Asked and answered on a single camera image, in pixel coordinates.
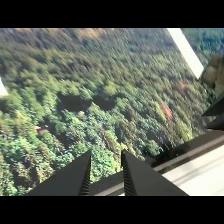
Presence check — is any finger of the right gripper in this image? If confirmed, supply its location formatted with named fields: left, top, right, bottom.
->
left=201, top=94, right=224, bottom=118
left=204, top=114, right=224, bottom=132

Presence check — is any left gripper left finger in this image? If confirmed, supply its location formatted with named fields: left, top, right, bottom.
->
left=28, top=149, right=93, bottom=197

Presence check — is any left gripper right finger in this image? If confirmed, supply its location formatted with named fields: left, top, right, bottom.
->
left=120, top=149, right=190, bottom=197

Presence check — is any silver frame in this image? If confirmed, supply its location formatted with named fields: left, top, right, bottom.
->
left=159, top=135, right=224, bottom=197

